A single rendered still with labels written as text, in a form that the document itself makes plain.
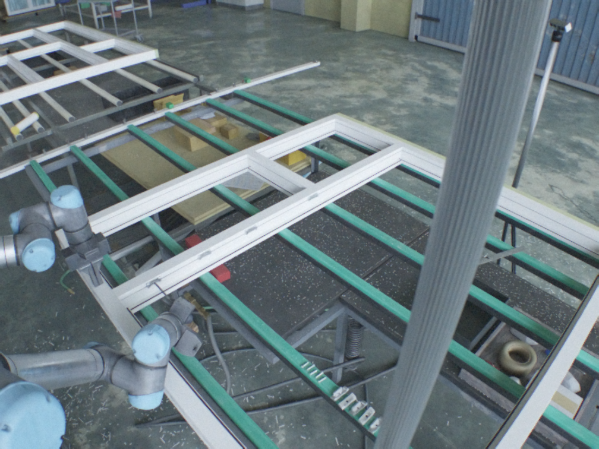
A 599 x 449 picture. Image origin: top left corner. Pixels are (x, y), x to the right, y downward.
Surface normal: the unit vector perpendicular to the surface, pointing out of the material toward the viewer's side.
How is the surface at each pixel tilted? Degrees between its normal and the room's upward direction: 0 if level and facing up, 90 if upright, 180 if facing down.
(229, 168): 90
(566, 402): 0
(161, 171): 0
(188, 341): 54
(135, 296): 90
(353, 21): 90
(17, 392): 22
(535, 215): 90
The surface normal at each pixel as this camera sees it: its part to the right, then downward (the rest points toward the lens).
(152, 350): 0.02, 0.02
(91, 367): 0.97, -0.14
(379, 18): -0.73, 0.41
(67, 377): 0.92, 0.29
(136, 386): -0.27, -0.04
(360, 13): 0.68, 0.44
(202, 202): 0.00, -0.79
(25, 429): 0.95, 0.08
